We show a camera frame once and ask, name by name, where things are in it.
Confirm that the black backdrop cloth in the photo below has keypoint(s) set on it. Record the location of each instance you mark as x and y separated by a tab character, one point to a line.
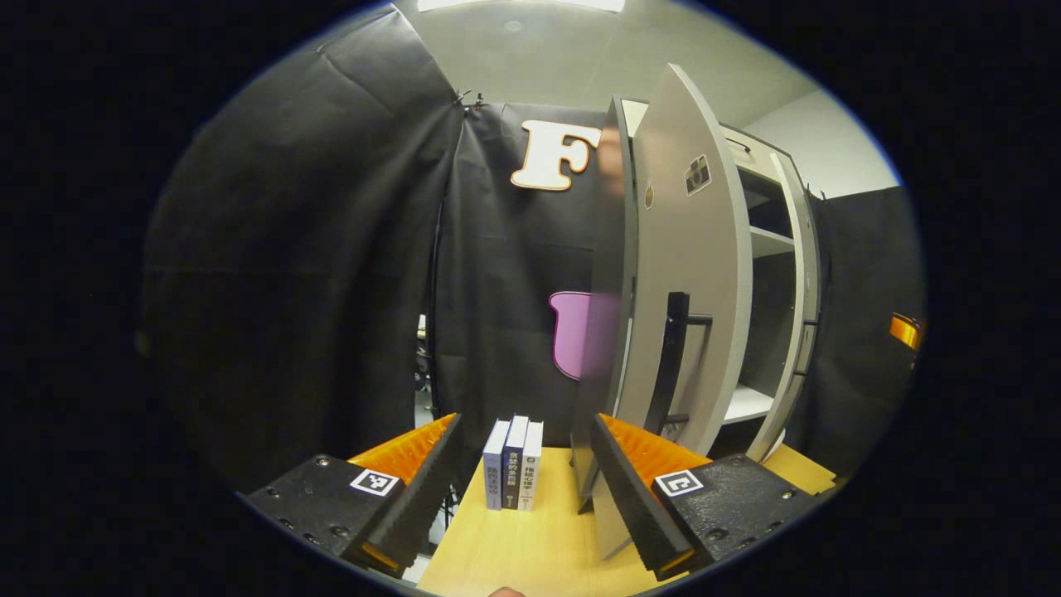
290	249

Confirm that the ceiling light panel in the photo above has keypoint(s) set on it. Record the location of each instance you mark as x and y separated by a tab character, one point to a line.
522	4

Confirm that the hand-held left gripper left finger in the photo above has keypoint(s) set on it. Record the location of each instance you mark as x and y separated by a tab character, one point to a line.
423	497

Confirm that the white cabinet shelf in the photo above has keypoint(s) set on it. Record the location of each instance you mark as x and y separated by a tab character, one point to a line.
748	405
771	242

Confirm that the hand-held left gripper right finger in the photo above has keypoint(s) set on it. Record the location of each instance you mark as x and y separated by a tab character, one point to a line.
634	497

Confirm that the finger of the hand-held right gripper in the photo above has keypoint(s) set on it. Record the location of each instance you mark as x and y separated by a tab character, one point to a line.
905	332

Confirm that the white cabinet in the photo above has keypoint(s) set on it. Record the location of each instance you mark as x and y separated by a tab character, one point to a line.
763	332

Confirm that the white cabinet drawer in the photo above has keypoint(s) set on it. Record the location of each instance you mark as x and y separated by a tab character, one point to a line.
758	157

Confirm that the dark blue book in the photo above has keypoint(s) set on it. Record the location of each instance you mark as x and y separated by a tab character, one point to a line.
515	460

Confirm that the round brown coaster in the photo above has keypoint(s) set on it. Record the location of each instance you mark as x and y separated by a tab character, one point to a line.
506	593

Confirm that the white cabinet door camera sticker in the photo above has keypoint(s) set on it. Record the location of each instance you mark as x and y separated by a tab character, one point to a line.
704	265

